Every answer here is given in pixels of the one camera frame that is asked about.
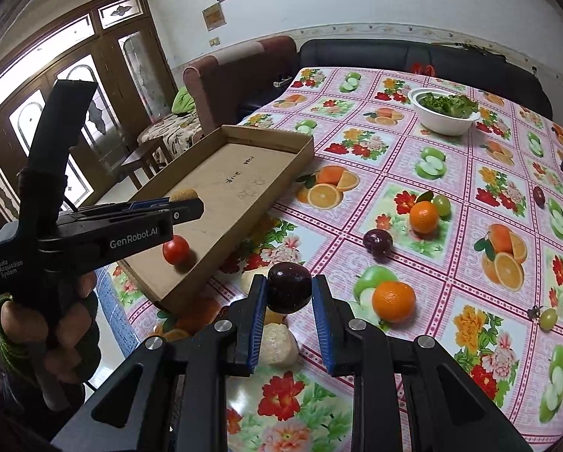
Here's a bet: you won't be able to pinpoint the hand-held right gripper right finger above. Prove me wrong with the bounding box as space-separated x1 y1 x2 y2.
311 275 534 452

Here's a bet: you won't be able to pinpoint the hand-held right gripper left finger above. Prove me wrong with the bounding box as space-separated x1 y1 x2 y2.
50 274 269 452

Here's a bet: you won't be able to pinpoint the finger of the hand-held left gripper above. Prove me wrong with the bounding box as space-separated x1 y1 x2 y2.
58 199 204 236
81 199 174 217

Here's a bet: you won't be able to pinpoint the large red tomato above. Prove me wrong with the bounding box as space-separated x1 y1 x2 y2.
162 235 190 266

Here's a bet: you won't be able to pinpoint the shallow cardboard box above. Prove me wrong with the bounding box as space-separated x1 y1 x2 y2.
114 125 315 314

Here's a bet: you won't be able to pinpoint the orange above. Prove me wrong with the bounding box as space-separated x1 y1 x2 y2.
410 201 439 235
372 281 415 323

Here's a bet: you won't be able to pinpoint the person's left hand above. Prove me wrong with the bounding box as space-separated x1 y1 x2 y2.
1 275 96 383

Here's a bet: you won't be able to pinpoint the dark wooden stool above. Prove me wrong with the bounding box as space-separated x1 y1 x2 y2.
119 137 174 189

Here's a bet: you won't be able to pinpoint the floral seat cover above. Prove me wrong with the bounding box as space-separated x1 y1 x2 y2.
138 110 202 151

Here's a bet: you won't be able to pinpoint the green cushion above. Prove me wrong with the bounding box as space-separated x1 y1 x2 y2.
171 86 197 115

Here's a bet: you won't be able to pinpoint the brown armchair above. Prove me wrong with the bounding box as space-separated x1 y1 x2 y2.
138 35 297 151

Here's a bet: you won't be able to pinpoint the fruit print pink tablecloth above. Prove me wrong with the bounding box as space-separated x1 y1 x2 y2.
105 67 563 452

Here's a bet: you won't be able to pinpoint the wooden glass door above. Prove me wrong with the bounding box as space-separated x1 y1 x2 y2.
0 0 179 246

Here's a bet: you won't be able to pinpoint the black leather sofa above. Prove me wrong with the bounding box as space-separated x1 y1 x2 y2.
234 38 553 121

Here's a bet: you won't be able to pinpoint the white bowl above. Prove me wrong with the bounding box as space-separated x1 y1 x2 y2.
408 87 481 135

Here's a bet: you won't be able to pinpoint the chopped green vegetables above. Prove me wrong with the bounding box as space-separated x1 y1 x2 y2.
418 93 479 116

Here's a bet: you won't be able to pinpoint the wall calendar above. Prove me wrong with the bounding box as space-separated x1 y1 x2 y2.
202 4 226 31

